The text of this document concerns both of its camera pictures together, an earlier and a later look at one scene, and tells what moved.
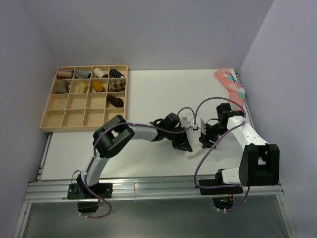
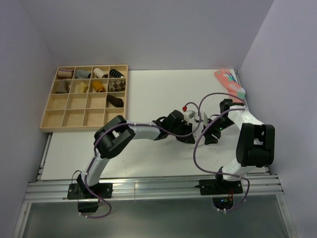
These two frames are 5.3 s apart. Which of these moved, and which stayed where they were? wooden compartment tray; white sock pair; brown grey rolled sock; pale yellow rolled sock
Moved: white sock pair
Stayed: wooden compartment tray; pale yellow rolled sock; brown grey rolled sock
